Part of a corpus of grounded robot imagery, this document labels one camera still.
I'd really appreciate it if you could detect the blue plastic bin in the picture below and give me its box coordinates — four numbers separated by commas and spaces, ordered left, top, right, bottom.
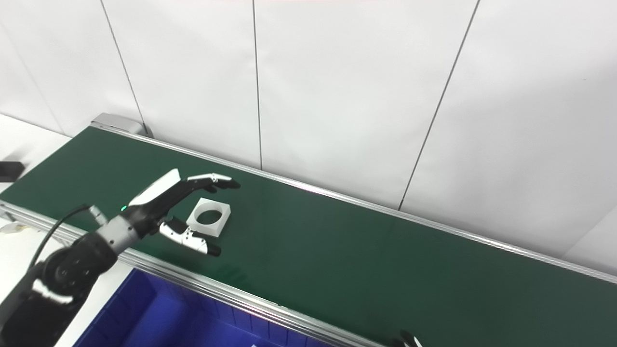
72, 267, 338, 347

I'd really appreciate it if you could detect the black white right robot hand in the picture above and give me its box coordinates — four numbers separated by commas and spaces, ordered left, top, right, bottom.
393, 330, 425, 347

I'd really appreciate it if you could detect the small black box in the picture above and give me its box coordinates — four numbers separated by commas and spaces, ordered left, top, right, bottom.
0, 161, 26, 183

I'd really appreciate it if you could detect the grey conveyor motor housing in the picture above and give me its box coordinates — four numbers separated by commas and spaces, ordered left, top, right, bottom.
91, 113, 154, 139

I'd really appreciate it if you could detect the green conveyor belt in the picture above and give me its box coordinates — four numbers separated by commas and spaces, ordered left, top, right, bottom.
0, 126, 617, 347
0, 120, 617, 347

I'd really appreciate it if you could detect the white square part round hole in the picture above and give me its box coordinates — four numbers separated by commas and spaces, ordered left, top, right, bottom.
186, 198, 231, 238

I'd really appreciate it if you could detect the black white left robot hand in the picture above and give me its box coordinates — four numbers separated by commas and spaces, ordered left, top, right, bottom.
118, 169, 241, 257

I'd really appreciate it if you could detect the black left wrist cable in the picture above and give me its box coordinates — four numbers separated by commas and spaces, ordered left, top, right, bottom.
29, 205, 107, 270

